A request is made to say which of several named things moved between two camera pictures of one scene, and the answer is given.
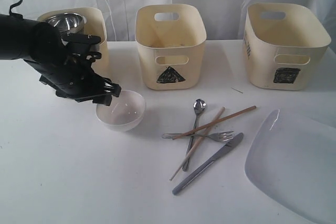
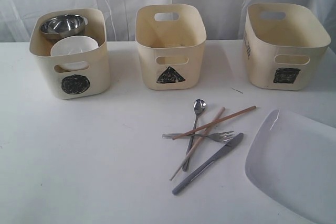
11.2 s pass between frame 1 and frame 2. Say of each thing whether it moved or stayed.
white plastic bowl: moved
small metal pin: stayed
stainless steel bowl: stayed
